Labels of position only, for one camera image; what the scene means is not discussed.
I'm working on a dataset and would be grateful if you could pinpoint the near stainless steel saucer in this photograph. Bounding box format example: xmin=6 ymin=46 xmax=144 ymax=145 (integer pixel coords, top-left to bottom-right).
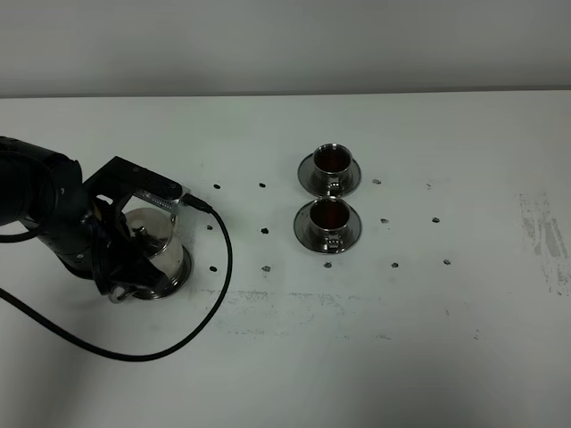
xmin=294 ymin=198 xmax=362 ymax=254

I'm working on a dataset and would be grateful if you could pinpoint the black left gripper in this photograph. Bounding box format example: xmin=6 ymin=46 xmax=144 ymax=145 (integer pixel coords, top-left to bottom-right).
xmin=35 ymin=195 xmax=161 ymax=295

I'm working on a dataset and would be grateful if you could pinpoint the far stainless steel teacup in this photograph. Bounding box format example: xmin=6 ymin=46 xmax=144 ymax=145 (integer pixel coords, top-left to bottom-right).
xmin=312 ymin=144 xmax=352 ymax=196

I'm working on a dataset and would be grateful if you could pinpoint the stainless steel teacup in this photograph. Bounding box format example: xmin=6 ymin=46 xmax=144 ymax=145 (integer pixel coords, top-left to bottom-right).
xmin=312 ymin=144 xmax=352 ymax=196
xmin=310 ymin=198 xmax=351 ymax=250

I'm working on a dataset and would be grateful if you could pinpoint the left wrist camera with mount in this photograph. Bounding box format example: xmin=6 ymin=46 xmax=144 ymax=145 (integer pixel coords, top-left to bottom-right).
xmin=84 ymin=156 xmax=184 ymax=213

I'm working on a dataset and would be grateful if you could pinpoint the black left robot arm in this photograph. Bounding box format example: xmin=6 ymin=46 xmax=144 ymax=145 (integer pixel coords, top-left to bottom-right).
xmin=1 ymin=137 xmax=168 ymax=295

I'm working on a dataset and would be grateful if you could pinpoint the stainless steel saucer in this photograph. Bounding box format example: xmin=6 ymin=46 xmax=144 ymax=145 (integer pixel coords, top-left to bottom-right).
xmin=297 ymin=154 xmax=361 ymax=198
xmin=294 ymin=198 xmax=362 ymax=254

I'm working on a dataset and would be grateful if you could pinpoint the stainless steel teapot trivet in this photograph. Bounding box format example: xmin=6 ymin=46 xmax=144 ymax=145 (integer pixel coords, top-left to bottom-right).
xmin=133 ymin=247 xmax=192 ymax=300

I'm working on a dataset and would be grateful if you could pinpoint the near stainless steel teacup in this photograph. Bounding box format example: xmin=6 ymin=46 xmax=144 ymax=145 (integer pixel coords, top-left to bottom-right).
xmin=310 ymin=198 xmax=351 ymax=250

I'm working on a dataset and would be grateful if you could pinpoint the black camera cable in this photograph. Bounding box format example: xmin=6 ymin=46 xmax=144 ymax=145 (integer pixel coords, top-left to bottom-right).
xmin=0 ymin=193 xmax=234 ymax=362

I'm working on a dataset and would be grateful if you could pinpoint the far stainless steel saucer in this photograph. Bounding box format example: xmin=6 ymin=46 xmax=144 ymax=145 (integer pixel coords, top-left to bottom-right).
xmin=297 ymin=154 xmax=361 ymax=198

